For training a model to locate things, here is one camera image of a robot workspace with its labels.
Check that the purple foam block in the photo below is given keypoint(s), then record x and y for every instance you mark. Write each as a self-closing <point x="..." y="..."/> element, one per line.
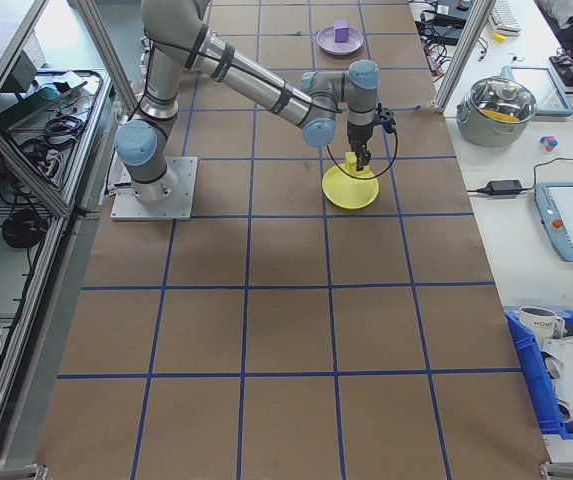
<point x="342" y="31"/>

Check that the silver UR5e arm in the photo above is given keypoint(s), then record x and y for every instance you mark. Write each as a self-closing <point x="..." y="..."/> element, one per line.
<point x="251" y="80"/>

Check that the yellow plastic item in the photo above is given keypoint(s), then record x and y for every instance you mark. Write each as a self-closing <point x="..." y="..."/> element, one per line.
<point x="503" y="116"/>

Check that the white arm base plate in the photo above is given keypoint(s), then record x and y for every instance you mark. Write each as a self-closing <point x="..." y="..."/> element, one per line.
<point x="183" y="200"/>

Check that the yellow foam block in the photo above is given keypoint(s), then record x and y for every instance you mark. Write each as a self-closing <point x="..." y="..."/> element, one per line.
<point x="350" y="162"/>

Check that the silver cooking pot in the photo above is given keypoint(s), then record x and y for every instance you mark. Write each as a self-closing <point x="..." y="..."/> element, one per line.
<point x="486" y="132"/>

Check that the purple plate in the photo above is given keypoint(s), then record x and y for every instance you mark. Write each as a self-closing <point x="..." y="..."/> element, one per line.
<point x="328" y="42"/>

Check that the green flat board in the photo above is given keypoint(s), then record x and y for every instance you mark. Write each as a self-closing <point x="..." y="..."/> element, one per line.
<point x="36" y="105"/>

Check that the white mug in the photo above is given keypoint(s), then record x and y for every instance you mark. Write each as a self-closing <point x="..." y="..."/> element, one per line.
<point x="536" y="325"/>

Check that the white keyboard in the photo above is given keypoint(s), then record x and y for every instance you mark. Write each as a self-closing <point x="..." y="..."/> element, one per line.
<point x="503" y="15"/>

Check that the yellow plate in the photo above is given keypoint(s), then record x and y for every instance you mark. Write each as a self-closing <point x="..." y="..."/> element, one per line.
<point x="351" y="195"/>

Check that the black power adapter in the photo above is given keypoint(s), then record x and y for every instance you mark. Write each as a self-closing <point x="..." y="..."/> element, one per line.
<point x="505" y="187"/>

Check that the glass pot lid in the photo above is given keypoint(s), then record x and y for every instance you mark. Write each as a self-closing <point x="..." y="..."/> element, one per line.
<point x="491" y="95"/>

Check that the V-shaped metal bar frame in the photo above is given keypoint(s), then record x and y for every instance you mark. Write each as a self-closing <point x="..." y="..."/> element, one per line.
<point x="26" y="169"/>

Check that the colourful cube toy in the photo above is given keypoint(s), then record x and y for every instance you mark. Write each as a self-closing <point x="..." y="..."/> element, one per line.
<point x="547" y="143"/>

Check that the blue plastic bin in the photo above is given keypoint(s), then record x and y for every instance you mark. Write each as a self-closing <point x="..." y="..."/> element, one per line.
<point x="526" y="370"/>

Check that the aluminium profile post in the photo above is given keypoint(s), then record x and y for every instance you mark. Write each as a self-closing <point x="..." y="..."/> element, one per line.
<point x="464" y="55"/>
<point x="103" y="50"/>

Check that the small yellow item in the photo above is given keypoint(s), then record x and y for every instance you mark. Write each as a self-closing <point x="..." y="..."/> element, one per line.
<point x="500" y="36"/>

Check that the black laptop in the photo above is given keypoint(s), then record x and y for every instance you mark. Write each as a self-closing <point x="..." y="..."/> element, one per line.
<point x="451" y="14"/>

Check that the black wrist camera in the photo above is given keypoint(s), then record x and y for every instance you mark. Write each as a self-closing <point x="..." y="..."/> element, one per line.
<point x="385" y="121"/>

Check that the black box device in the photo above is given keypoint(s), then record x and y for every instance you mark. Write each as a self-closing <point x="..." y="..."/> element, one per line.
<point x="22" y="70"/>

